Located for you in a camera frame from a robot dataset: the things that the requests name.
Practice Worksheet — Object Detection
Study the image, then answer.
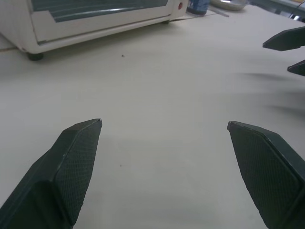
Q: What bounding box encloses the dark blue can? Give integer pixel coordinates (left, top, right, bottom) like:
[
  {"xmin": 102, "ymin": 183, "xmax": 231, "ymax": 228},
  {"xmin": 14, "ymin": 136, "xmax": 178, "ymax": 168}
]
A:
[{"xmin": 186, "ymin": 0, "xmax": 210, "ymax": 15}]

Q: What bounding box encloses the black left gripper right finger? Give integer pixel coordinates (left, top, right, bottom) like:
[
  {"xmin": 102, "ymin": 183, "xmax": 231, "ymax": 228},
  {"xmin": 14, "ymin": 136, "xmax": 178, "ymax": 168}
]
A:
[{"xmin": 227, "ymin": 121, "xmax": 305, "ymax": 229}]

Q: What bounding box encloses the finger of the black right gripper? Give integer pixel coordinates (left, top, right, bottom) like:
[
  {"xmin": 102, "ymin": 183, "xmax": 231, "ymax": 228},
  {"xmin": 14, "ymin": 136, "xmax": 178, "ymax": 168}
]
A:
[
  {"xmin": 263, "ymin": 26, "xmax": 305, "ymax": 51},
  {"xmin": 287, "ymin": 59, "xmax": 305, "ymax": 77}
]

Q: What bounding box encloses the silver bowl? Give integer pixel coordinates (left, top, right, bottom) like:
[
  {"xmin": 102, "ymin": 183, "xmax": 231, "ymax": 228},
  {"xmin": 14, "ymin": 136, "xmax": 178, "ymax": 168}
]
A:
[{"xmin": 210, "ymin": 0, "xmax": 251, "ymax": 11}]

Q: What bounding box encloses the white toaster oven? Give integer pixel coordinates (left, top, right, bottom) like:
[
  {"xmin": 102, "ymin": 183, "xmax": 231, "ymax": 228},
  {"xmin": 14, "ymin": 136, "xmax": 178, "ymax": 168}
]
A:
[{"xmin": 0, "ymin": 0, "xmax": 188, "ymax": 61}]

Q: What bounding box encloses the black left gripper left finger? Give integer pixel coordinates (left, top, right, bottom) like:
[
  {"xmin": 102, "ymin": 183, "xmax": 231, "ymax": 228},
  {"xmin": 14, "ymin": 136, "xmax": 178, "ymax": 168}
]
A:
[{"xmin": 0, "ymin": 118, "xmax": 103, "ymax": 229}]

